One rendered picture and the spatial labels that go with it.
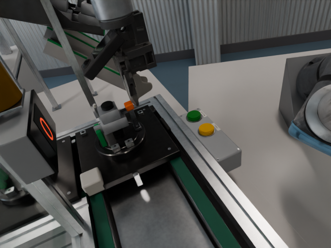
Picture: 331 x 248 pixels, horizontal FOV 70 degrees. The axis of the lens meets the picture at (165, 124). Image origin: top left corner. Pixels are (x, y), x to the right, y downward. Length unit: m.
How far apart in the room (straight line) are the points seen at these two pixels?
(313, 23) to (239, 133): 2.82
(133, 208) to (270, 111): 0.55
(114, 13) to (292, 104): 0.54
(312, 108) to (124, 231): 0.45
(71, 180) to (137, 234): 0.21
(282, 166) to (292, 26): 2.82
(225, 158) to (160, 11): 2.70
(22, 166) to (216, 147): 0.42
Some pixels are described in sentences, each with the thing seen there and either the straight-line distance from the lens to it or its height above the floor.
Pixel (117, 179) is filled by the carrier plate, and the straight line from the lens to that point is 0.58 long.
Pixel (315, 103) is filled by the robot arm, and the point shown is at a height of 1.09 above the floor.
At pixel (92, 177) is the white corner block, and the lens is 0.57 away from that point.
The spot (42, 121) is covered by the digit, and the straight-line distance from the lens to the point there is 0.38.
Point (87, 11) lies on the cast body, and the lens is 0.78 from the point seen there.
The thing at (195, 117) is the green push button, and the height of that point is 0.97.
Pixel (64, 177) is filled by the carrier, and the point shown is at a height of 0.97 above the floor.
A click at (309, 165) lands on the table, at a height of 0.86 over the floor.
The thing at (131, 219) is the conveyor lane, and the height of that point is 0.92.
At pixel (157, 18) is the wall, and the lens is 3.16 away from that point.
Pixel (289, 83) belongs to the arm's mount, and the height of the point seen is 0.99.
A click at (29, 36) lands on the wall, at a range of 3.83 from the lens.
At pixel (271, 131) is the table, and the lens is 0.79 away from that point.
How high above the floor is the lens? 1.39
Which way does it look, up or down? 39 degrees down
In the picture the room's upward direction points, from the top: 13 degrees counter-clockwise
